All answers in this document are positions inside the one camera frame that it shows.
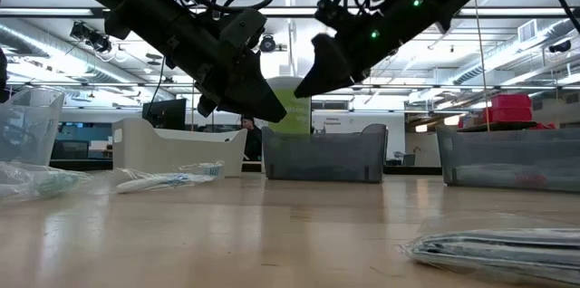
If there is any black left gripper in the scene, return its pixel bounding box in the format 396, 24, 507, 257
130, 0, 288, 124

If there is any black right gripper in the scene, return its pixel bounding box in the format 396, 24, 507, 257
293, 0, 455, 99

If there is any blue white toothbrush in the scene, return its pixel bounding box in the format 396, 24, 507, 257
112, 160, 226, 195

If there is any pink toothbrush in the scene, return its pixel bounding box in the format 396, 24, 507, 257
452, 163, 580, 192

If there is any green wipes canister white lid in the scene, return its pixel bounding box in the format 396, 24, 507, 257
266, 76, 313, 135

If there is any person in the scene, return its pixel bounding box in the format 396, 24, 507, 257
240, 115, 264, 162

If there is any smoky grey plastic bin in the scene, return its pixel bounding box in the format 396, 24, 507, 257
261, 123, 389, 185
436, 125, 580, 195

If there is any black computer monitor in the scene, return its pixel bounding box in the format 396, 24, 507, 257
141, 98, 188, 131

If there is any white plastic bin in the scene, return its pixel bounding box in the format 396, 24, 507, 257
111, 118, 248, 178

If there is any grey office chair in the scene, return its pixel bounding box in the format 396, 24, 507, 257
392, 150, 416, 168

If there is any red plastic crate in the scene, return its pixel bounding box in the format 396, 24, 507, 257
484, 107, 534, 124
491, 93, 533, 110

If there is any green toothbrush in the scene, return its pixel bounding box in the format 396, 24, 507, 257
0, 160, 94, 202

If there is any clear plastic bin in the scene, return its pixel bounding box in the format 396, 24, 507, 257
0, 87, 65, 168

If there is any black ceiling camera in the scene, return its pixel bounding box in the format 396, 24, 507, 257
70, 21, 113, 53
259, 34, 278, 53

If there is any silver ventilation duct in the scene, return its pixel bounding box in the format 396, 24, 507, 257
0, 23, 137, 94
452, 18, 580, 86

